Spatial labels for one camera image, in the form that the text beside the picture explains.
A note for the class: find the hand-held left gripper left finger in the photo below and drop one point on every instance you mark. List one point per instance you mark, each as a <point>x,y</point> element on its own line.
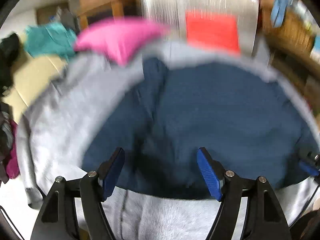
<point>113,172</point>

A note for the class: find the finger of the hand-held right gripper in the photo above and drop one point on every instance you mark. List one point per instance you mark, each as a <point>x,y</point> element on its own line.
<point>310,167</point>

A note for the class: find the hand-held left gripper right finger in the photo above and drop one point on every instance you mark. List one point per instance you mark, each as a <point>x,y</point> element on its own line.
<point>208,175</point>

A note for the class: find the navy puffer jacket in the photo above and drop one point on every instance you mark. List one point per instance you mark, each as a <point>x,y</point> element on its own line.
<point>200,105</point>

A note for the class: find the pile of dark clothes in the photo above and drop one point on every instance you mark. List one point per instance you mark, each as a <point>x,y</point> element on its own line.
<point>5,135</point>

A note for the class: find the grey blanket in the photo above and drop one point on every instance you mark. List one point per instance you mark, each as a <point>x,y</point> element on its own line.
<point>62,120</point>

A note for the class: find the magenta cloth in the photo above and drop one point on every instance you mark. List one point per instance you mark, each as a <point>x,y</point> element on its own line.
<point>12,165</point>

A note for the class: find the wooden table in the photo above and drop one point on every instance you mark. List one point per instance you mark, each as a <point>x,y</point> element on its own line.
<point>287,65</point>

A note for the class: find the pink pillow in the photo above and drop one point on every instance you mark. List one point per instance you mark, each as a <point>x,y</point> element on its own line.
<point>117,40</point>

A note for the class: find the wicker basket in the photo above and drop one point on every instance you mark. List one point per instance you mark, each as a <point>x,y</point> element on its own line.
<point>295,32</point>

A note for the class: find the orange-red pillow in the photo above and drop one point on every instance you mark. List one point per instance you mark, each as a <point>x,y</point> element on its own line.
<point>212,30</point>

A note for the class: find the teal cloth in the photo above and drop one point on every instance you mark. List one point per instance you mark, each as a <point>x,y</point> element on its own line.
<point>50,40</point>

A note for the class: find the wooden cabinet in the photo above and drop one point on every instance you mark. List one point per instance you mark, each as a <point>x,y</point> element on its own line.
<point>100,15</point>

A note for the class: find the black bag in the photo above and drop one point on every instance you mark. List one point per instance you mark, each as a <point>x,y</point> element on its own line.
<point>10,52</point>

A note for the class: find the grey cabinet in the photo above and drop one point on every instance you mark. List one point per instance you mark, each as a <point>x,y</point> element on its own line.
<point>66,17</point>

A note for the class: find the blue cloth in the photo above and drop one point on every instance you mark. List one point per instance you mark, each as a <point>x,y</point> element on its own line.
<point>280,7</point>

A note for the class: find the wooden door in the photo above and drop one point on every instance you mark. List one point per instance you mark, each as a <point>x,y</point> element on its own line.
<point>46,13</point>

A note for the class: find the silver foil insulation panel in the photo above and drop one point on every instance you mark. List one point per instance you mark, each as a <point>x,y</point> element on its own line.
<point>165,5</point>

